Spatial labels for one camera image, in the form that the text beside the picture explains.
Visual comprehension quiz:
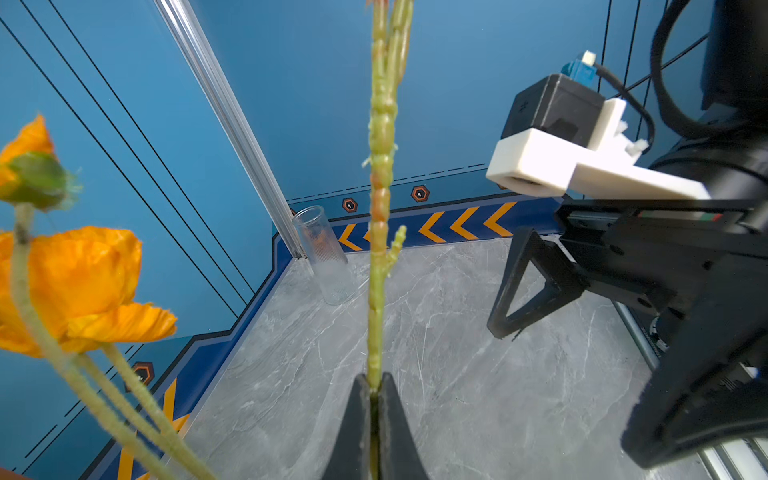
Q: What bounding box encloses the clear glass cylinder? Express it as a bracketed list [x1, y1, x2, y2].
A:
[293, 206, 357, 306]

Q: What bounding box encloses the pink rose flower stem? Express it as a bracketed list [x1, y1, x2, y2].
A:
[364, 1, 414, 397]

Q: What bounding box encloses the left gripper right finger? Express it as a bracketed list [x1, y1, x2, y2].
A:
[378, 372, 429, 480]

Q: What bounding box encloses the orange poppy flower stem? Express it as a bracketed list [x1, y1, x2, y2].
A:
[0, 113, 217, 480]

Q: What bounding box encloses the right aluminium corner post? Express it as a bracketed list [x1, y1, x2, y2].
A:
[155, 0, 305, 259]

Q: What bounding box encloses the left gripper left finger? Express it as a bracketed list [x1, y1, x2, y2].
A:
[321, 374, 372, 480]

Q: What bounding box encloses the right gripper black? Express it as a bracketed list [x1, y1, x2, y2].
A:
[487, 200, 767, 468]

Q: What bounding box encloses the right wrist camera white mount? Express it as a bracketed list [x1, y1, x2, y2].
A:
[485, 50, 712, 201]

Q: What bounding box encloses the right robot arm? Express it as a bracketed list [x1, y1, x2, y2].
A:
[486, 1, 767, 469]

